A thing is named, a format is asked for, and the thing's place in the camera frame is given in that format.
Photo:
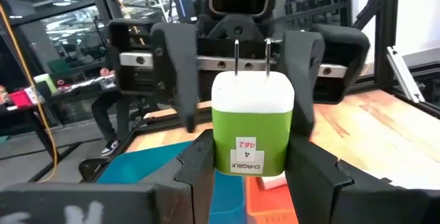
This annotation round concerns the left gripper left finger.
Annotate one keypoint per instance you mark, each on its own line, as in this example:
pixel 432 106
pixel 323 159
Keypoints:
pixel 192 189

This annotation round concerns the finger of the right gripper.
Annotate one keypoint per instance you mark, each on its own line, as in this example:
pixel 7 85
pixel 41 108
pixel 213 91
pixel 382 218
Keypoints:
pixel 178 66
pixel 304 73

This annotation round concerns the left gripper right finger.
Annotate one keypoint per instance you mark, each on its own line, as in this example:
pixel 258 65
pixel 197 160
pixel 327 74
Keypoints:
pixel 316 189

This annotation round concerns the white power adapter plug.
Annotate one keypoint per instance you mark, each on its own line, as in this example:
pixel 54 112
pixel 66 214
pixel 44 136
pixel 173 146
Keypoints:
pixel 252 128

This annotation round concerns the blue plastic bin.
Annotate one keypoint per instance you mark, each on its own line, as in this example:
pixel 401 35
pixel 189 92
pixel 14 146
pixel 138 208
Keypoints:
pixel 137 164

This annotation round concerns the person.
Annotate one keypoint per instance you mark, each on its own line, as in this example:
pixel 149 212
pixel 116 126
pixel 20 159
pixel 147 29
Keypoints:
pixel 103 114

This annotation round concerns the orange plastic basket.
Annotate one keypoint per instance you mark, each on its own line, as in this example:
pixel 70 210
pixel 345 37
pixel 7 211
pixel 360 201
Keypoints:
pixel 268 207

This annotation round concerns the green white container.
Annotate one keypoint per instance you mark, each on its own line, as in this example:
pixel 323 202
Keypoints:
pixel 46 81

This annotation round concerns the black background desk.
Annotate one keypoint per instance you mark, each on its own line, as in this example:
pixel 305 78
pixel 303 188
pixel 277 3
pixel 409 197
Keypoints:
pixel 34 121

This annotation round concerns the red container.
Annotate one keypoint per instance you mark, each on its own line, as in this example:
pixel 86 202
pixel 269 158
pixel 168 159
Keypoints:
pixel 20 99

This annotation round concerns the silver metal bracket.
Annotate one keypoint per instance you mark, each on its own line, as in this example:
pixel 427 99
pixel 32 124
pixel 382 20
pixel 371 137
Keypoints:
pixel 405 76

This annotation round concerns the black clamp mount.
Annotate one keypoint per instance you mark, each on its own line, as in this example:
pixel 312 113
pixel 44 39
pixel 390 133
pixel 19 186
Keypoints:
pixel 93 169

